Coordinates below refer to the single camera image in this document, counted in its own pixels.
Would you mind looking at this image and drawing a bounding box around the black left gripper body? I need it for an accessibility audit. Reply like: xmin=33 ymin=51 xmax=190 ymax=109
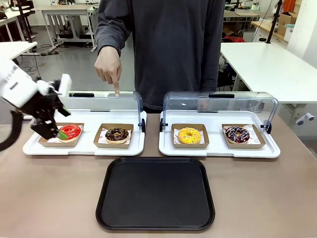
xmin=21 ymin=79 xmax=65 ymax=124

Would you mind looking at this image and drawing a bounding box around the person's right forearm grey sleeve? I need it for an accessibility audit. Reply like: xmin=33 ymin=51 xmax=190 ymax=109
xmin=95 ymin=0 xmax=136 ymax=58

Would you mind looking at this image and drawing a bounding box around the red glazed donut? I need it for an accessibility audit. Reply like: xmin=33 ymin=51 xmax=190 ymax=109
xmin=58 ymin=124 xmax=83 ymax=143

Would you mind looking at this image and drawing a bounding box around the brown cardboard donut tray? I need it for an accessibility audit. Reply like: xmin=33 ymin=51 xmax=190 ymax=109
xmin=93 ymin=123 xmax=135 ymax=150
xmin=170 ymin=123 xmax=210 ymax=149
xmin=38 ymin=122 xmax=85 ymax=148
xmin=221 ymin=123 xmax=266 ymax=150

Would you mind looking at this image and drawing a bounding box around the white display tray base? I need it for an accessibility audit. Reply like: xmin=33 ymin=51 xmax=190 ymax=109
xmin=22 ymin=108 xmax=148 ymax=157
xmin=158 ymin=109 xmax=281 ymax=159

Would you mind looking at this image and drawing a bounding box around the chocolate donut with sprinkles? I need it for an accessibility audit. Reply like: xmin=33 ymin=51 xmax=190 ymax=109
xmin=105 ymin=127 xmax=130 ymax=145

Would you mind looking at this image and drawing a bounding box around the yellow donut with sprinkles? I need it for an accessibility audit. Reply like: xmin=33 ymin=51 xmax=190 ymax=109
xmin=177 ymin=127 xmax=202 ymax=145

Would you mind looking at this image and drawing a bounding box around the black plastic serving tray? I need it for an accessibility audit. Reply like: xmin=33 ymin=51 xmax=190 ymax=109
xmin=95 ymin=156 xmax=216 ymax=232

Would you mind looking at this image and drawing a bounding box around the dark donut with white stripes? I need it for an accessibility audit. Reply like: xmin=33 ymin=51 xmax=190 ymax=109
xmin=224 ymin=125 xmax=251 ymax=144

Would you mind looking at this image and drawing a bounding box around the person's right hand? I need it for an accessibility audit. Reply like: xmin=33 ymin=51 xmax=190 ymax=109
xmin=94 ymin=47 xmax=123 ymax=98

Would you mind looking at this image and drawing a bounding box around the white printed paper liner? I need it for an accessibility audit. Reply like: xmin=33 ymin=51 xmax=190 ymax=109
xmin=46 ymin=125 xmax=82 ymax=144
xmin=223 ymin=124 xmax=261 ymax=145
xmin=173 ymin=128 xmax=206 ymax=145
xmin=98 ymin=129 xmax=131 ymax=145

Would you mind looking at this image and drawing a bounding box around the clear hinged display lid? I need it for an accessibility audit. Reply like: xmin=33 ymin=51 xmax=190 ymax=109
xmin=67 ymin=90 xmax=147 ymax=133
xmin=159 ymin=91 xmax=279 ymax=135

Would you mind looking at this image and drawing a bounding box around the small white table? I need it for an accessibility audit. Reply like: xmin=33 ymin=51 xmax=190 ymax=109
xmin=0 ymin=41 xmax=38 ymax=60

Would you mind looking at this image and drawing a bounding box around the black stand pole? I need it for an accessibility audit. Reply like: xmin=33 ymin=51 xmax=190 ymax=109
xmin=17 ymin=0 xmax=36 ymax=43

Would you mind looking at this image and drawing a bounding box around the person's torso dark grey sweater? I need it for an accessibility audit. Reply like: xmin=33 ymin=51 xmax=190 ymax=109
xmin=98 ymin=0 xmax=226 ymax=114

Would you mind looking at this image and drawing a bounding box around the background workbench with clutter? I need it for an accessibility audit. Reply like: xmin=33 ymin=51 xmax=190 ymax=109
xmin=222 ymin=8 xmax=261 ymax=32

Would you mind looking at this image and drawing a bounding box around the large white table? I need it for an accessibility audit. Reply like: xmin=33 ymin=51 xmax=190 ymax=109
xmin=219 ymin=42 xmax=317 ymax=105

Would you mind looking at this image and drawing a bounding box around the black tripod pole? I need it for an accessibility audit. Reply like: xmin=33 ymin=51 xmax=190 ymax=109
xmin=265 ymin=0 xmax=284 ymax=44

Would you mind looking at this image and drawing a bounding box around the brown cardboard boxes stack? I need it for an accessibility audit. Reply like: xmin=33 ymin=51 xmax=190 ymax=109
xmin=276 ymin=10 xmax=299 ymax=36

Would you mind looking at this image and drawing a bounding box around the white cylindrical fixture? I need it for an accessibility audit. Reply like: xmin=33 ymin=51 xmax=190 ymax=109
xmin=296 ymin=112 xmax=316 ymax=126

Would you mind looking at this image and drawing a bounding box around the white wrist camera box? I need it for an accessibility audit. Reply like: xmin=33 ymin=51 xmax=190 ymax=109
xmin=57 ymin=73 xmax=73 ymax=103

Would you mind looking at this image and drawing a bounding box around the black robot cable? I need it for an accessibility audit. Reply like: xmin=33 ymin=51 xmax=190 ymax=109
xmin=0 ymin=110 xmax=24 ymax=152

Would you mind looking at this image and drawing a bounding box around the white frame background desk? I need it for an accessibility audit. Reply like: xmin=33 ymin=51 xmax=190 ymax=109
xmin=40 ymin=5 xmax=99 ymax=53

